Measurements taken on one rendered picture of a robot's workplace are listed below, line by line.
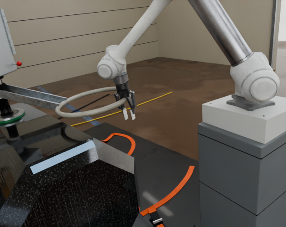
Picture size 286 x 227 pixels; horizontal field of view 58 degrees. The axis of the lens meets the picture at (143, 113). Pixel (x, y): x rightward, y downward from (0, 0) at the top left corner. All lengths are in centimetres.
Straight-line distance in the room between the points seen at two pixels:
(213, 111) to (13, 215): 109
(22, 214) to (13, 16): 564
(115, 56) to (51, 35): 555
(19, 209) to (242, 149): 107
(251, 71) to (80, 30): 613
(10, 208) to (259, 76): 120
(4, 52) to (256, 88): 149
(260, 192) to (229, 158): 22
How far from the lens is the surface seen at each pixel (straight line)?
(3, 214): 136
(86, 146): 136
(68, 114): 150
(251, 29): 612
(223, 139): 143
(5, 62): 189
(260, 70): 119
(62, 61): 690
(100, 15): 729
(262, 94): 118
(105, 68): 126
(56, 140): 145
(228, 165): 149
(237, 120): 138
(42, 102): 175
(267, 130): 133
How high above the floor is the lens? 144
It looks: 22 degrees down
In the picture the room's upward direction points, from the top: 7 degrees counter-clockwise
